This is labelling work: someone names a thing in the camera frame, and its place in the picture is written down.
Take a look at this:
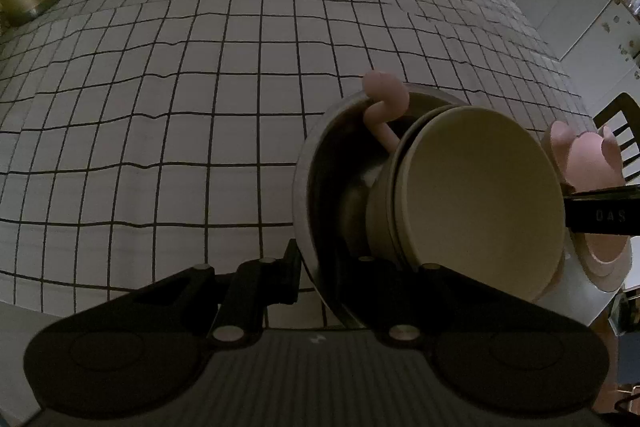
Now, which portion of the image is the large white plate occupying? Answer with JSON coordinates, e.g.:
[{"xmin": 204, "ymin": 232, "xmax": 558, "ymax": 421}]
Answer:
[{"xmin": 536, "ymin": 235, "xmax": 632, "ymax": 325}]

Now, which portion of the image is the large stainless steel bowl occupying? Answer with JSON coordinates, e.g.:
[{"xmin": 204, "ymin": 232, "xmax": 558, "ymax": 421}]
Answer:
[{"xmin": 292, "ymin": 92, "xmax": 437, "ymax": 343}]

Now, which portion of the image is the small steel bowl pink rim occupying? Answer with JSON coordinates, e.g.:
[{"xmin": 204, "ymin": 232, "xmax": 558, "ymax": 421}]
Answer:
[{"xmin": 343, "ymin": 70, "xmax": 410, "ymax": 221}]

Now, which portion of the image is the dark wooden chair right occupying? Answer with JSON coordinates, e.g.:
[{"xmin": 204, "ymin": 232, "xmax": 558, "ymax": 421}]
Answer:
[{"xmin": 593, "ymin": 92, "xmax": 639, "ymax": 184}]

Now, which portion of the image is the checkered white tablecloth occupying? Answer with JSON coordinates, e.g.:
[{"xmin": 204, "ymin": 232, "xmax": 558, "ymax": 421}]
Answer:
[{"xmin": 1, "ymin": 0, "xmax": 592, "ymax": 317}]

